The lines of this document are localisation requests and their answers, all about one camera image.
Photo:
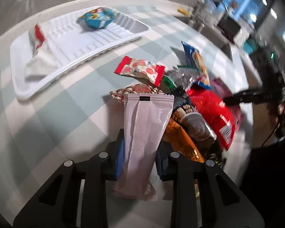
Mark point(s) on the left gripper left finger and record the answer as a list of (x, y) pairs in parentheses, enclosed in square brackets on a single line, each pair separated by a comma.
[(75, 194)]

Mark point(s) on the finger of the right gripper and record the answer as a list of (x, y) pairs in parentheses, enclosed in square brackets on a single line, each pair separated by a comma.
[(247, 97)]

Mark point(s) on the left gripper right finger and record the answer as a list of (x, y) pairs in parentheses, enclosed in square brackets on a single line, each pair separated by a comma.
[(203, 195)]

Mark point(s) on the red snack bag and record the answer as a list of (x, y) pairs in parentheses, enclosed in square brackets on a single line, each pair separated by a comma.
[(222, 119)]

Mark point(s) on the blue cake snack packet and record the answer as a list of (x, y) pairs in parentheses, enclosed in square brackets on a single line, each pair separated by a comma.
[(194, 60)]

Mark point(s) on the orange snack packet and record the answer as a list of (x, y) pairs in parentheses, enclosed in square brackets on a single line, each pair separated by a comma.
[(181, 142)]

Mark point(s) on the green silver snack packet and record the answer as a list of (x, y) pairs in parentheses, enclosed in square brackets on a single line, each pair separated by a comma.
[(181, 77)]

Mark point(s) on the pale pink snack packet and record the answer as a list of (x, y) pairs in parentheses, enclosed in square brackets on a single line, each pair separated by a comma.
[(145, 119)]

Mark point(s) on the red strawberry candy packet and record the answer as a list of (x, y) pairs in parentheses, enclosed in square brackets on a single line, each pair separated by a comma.
[(140, 68)]

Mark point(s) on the red heart pattern snack packet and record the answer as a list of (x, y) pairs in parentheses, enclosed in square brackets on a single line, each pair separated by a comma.
[(140, 88)]

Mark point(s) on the white red snack packet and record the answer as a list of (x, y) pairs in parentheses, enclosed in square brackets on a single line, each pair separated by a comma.
[(43, 61)]

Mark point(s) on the white plastic tray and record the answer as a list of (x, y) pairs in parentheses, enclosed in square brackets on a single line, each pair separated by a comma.
[(72, 43)]

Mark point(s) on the blue chips bag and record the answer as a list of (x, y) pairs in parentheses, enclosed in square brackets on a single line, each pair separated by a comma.
[(97, 18)]

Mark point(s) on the gold snack packet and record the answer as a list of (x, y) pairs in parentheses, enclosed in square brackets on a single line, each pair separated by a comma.
[(216, 154)]

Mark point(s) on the black snack packet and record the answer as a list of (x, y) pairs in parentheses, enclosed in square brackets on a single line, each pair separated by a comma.
[(186, 114)]

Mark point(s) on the person's right hand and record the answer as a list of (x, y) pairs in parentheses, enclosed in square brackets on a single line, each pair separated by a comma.
[(277, 119)]

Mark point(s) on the stainless steel sink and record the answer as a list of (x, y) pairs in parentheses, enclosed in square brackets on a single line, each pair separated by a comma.
[(221, 30)]

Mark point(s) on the green white checkered tablecloth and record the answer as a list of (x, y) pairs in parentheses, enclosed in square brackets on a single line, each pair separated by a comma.
[(75, 118)]

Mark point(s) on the yellow sponge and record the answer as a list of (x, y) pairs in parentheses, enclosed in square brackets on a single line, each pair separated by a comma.
[(184, 12)]

